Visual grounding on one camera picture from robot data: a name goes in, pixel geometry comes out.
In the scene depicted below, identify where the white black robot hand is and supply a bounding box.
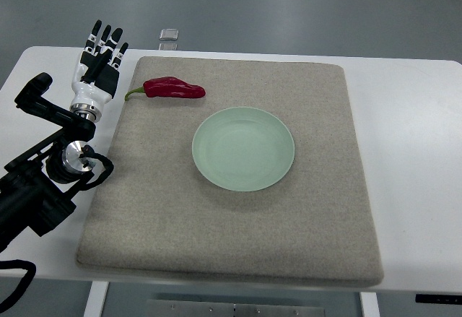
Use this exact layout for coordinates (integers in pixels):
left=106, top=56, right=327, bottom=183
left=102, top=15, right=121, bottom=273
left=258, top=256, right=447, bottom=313
left=70, top=20, right=128, bottom=123

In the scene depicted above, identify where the red chili pepper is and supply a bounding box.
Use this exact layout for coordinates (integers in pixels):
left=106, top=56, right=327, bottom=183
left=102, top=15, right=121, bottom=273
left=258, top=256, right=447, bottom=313
left=124, top=77, right=206, bottom=101

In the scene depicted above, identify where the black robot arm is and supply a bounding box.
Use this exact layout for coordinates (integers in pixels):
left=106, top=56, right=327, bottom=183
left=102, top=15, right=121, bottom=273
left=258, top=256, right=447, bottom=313
left=1, top=72, right=96, bottom=250

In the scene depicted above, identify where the light green plate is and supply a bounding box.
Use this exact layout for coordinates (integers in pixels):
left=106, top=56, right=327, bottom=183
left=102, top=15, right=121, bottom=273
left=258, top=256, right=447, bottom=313
left=191, top=107, right=295, bottom=192

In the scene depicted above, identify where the metal crossbar plate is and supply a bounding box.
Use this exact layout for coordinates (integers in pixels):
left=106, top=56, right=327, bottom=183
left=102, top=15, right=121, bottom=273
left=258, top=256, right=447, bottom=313
left=145, top=300, right=326, bottom=317

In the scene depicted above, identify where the small clear plastic box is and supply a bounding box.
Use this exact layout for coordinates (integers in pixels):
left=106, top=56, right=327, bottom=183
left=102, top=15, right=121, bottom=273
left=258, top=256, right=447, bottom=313
left=159, top=28, right=179, bottom=41

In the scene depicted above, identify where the beige fabric mat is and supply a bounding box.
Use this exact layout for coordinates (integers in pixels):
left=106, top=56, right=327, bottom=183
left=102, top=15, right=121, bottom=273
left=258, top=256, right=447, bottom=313
left=76, top=57, right=384, bottom=287

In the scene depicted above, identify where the white table leg left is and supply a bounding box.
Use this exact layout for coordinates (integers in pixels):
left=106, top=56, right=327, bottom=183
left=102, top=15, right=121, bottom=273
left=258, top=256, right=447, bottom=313
left=83, top=281, right=109, bottom=317

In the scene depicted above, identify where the white table leg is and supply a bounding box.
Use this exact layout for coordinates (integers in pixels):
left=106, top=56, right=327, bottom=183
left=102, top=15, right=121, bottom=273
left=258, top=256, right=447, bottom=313
left=359, top=292, right=380, bottom=317
left=83, top=281, right=109, bottom=317

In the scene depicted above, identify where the white table leg right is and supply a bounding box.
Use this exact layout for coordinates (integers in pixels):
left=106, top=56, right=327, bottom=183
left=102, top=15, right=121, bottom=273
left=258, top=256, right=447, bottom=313
left=359, top=292, right=380, bottom=317

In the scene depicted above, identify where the black table control panel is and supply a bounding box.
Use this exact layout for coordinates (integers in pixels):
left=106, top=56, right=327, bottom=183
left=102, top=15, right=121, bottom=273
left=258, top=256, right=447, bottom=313
left=415, top=294, right=462, bottom=305

